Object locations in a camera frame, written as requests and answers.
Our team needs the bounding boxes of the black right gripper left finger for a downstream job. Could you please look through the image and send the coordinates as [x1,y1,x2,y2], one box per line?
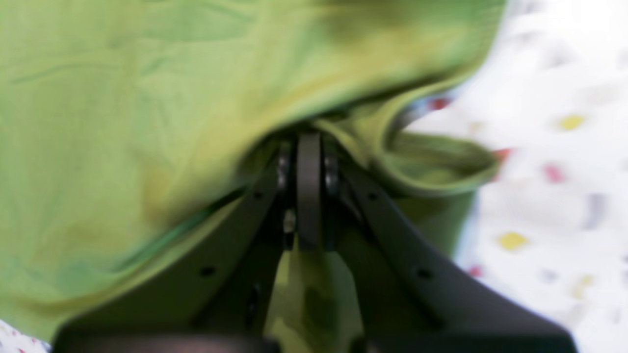
[53,139,321,353]

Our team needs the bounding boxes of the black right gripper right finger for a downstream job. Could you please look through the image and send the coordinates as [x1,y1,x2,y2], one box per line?
[321,139,577,353]

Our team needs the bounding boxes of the green t-shirt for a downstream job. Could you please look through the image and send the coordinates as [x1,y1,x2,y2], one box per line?
[1,0,506,353]

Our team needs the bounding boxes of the terrazzo patterned tablecloth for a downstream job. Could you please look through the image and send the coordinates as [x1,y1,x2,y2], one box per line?
[0,0,628,353]

